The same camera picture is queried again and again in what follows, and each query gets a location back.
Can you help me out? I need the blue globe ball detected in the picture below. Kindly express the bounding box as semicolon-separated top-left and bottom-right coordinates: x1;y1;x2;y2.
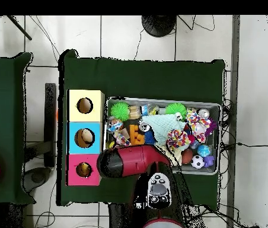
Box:
197;144;212;158

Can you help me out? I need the small soccer ball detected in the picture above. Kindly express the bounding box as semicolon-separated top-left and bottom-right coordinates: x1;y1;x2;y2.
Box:
190;155;206;170

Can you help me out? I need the black panel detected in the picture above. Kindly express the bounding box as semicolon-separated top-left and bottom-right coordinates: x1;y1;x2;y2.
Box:
43;83;58;168

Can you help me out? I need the green fuzzy monster toy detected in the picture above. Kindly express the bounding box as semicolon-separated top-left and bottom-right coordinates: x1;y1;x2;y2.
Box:
165;102;188;119

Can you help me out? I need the black rod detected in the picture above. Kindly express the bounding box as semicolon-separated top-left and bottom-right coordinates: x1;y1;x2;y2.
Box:
7;15;33;41

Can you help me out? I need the brown toy football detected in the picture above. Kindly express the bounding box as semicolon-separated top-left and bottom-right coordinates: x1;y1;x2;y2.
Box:
181;149;194;165

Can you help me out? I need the wooden box with three holes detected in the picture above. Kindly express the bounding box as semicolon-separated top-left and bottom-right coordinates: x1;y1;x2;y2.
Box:
66;88;106;187

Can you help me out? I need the long black floor cable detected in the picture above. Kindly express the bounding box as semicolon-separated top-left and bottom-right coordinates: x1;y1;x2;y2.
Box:
235;141;268;148

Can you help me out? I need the dark green side tablecloth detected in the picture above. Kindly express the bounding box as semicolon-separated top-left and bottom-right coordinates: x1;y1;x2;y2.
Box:
0;52;34;205

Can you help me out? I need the heart print cloth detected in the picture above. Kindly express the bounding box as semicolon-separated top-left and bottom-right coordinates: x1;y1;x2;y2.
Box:
186;110;219;143

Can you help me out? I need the black round base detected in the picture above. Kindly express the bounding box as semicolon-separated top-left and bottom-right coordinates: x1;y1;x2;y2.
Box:
141;15;177;37

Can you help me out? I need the polka dot cloth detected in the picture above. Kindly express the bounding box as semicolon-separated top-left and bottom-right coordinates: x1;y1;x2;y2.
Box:
106;121;132;147

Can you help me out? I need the clear wire mesh bin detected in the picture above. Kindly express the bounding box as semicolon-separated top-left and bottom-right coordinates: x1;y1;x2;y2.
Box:
103;97;222;176

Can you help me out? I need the green spiky ball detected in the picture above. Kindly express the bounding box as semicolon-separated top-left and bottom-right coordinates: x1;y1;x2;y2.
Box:
110;102;131;122

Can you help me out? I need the light teal waffle cloth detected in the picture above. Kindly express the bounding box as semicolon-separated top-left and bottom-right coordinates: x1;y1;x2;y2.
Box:
142;113;187;145

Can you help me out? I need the white colourful print cloth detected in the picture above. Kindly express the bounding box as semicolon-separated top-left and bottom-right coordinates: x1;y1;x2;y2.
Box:
167;128;191;152

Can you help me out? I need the orange toy block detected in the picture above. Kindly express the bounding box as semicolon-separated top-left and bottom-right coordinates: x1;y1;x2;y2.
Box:
129;124;146;146

